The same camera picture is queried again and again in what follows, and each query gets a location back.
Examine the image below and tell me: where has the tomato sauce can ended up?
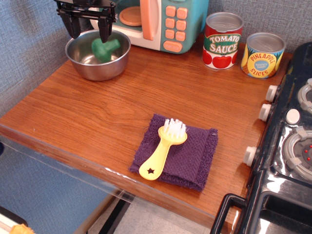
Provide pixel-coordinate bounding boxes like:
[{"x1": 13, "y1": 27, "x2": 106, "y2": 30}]
[{"x1": 202, "y1": 12, "x2": 244, "y2": 70}]

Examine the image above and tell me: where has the purple folded cloth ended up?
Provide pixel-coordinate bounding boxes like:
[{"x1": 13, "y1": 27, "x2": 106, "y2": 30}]
[{"x1": 129, "y1": 114, "x2": 218, "y2": 192}]

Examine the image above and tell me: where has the white stove knob middle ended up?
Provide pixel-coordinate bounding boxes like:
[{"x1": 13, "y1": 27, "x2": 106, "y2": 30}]
[{"x1": 258, "y1": 104, "x2": 272, "y2": 122}]

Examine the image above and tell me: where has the green toy broccoli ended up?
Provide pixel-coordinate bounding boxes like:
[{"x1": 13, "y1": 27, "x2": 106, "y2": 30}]
[{"x1": 91, "y1": 38, "x2": 120, "y2": 63}]

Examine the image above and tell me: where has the white stove knob lower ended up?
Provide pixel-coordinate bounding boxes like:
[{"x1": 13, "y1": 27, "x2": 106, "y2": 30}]
[{"x1": 243, "y1": 146, "x2": 257, "y2": 167}]

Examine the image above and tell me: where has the orange microwave turntable plate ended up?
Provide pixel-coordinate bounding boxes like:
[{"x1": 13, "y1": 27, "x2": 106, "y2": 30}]
[{"x1": 119, "y1": 6, "x2": 142, "y2": 26}]

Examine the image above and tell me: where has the white stove knob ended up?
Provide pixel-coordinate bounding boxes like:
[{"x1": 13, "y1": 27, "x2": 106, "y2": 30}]
[
  {"x1": 266, "y1": 85, "x2": 278, "y2": 102},
  {"x1": 258, "y1": 104, "x2": 272, "y2": 122},
  {"x1": 243, "y1": 146, "x2": 257, "y2": 167}
]

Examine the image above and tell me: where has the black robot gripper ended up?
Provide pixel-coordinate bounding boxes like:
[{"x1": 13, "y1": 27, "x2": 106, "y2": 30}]
[{"x1": 55, "y1": 0, "x2": 116, "y2": 43}]

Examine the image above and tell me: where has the silver metal pot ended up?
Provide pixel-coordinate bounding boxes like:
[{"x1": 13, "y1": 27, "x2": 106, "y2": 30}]
[{"x1": 65, "y1": 30, "x2": 131, "y2": 81}]

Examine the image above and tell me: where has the black oven door handle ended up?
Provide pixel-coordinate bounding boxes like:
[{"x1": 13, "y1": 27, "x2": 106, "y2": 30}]
[{"x1": 210, "y1": 193, "x2": 247, "y2": 234}]

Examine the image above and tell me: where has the black toy stove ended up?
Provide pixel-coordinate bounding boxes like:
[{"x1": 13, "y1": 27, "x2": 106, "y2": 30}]
[{"x1": 234, "y1": 42, "x2": 312, "y2": 234}]

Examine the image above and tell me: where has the orange toy at corner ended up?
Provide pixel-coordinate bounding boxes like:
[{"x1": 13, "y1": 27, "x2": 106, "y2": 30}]
[{"x1": 9, "y1": 224, "x2": 34, "y2": 234}]

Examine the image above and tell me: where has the pineapple slices can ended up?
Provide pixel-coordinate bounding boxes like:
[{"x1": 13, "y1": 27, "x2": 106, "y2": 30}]
[{"x1": 241, "y1": 32, "x2": 286, "y2": 79}]

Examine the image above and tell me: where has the yellow toy dish brush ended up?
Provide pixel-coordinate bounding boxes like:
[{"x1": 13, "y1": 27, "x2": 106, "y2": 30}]
[{"x1": 139, "y1": 118, "x2": 188, "y2": 180}]

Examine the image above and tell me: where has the teal toy microwave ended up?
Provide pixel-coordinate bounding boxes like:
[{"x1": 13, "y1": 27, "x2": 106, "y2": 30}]
[{"x1": 89, "y1": 0, "x2": 210, "y2": 55}]

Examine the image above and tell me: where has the white stove knob upper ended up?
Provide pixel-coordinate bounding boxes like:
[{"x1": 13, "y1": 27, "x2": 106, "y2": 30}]
[{"x1": 266, "y1": 85, "x2": 278, "y2": 102}]

